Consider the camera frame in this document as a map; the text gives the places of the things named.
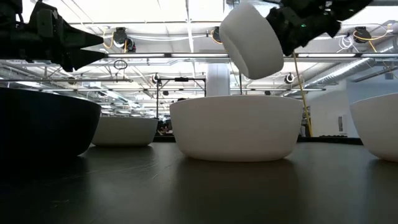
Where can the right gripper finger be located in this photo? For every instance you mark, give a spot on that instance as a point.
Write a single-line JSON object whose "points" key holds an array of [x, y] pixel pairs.
{"points": [[284, 28]]}

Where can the silver ventilation duct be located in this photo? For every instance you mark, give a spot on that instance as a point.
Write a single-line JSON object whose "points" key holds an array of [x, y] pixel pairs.
{"points": [[351, 68]]}

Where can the round building pillar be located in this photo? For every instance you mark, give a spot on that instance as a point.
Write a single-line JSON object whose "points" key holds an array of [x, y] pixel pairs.
{"points": [[218, 81]]}

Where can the black metal stand frame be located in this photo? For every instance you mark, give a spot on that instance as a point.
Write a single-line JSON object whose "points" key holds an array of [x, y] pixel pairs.
{"points": [[157, 99]]}

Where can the black bowl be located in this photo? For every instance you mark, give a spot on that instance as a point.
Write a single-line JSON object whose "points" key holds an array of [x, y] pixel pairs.
{"points": [[40, 124]]}

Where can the ceiling light strip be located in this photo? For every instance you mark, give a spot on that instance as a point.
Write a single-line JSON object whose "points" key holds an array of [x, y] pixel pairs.
{"points": [[342, 55]]}

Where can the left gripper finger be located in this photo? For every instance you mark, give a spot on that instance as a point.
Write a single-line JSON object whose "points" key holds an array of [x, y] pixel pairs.
{"points": [[87, 40], [84, 57]]}

